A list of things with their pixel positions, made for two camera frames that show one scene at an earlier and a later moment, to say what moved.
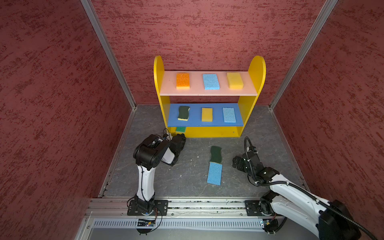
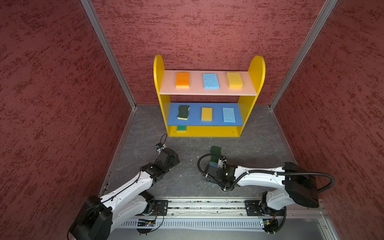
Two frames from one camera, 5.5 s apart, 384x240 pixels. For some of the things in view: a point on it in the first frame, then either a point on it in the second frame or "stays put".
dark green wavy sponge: [183, 113] stays put
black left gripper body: [183, 140] to [174, 162]
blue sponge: [229, 115] stays put
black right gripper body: [241, 166] to [218, 183]
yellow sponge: [235, 80] stays put
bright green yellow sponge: [182, 129] stays put
